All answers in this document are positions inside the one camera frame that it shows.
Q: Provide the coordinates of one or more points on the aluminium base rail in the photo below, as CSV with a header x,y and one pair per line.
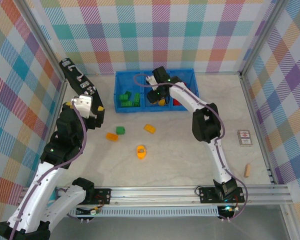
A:
x,y
152,195

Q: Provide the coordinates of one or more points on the long green lego brick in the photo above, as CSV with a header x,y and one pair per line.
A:
x,y
128,94
126,104

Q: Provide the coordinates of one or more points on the yellow oval lego piece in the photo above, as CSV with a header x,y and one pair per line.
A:
x,y
141,156

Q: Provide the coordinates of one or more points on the blue plastic bin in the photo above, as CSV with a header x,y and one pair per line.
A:
x,y
127,82
145,108
190,77

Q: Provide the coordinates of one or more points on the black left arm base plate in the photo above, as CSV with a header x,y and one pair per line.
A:
x,y
102,195

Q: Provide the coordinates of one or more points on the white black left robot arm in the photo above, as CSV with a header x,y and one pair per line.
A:
x,y
40,190

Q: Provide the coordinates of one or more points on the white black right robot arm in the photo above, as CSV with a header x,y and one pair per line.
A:
x,y
207,122

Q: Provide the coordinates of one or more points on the playing card box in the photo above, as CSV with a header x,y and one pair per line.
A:
x,y
245,138

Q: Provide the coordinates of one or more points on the yellow lego brick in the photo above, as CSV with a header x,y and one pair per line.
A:
x,y
111,136
150,128
100,108

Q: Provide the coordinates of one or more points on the aluminium back rail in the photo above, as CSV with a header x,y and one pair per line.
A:
x,y
220,73

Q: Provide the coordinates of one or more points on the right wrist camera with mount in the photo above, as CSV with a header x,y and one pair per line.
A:
x,y
161,74

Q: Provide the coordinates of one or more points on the aluminium frame post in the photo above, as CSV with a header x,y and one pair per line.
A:
x,y
41,37
263,37

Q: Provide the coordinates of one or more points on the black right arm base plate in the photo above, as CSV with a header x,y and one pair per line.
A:
x,y
207,195

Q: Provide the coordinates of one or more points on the small wooden block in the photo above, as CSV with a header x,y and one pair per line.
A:
x,y
247,170

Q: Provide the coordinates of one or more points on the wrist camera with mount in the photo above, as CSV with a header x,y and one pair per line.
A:
x,y
83,105
161,74

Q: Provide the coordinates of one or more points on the yellow sloped lego piece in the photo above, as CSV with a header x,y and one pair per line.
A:
x,y
162,102

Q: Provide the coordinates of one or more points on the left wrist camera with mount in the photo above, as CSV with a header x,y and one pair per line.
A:
x,y
83,105

